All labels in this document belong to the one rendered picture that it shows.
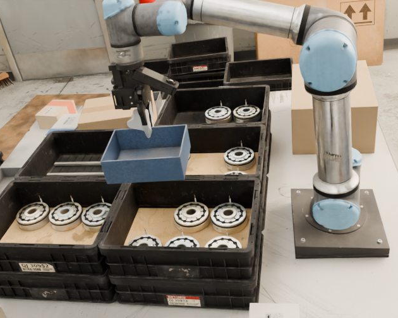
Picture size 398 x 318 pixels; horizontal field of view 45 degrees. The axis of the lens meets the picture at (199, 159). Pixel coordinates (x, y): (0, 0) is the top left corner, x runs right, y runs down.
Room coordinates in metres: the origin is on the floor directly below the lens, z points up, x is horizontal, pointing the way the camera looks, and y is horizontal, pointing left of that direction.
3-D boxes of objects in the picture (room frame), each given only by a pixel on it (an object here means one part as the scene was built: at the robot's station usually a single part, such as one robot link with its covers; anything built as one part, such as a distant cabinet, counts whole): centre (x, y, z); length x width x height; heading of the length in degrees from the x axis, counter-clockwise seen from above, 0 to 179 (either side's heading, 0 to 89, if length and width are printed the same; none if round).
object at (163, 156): (1.05, 0.13, 1.11); 0.20 x 0.15 x 0.07; 79
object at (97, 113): (1.86, 0.31, 0.78); 0.30 x 0.22 x 0.16; 87
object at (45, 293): (1.11, 0.45, 0.76); 0.40 x 0.30 x 0.12; 75
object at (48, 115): (2.13, 0.65, 0.74); 0.16 x 0.12 x 0.07; 157
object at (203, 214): (1.08, 0.05, 0.86); 0.10 x 0.10 x 0.01
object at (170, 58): (3.06, -0.11, 0.37); 0.42 x 0.34 x 0.46; 79
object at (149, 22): (1.13, 0.03, 1.42); 0.11 x 0.11 x 0.08; 69
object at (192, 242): (0.94, 0.09, 0.86); 0.10 x 0.10 x 0.01
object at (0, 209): (1.11, 0.45, 0.87); 0.40 x 0.30 x 0.11; 75
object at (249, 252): (1.01, 0.07, 0.92); 0.40 x 0.30 x 0.02; 75
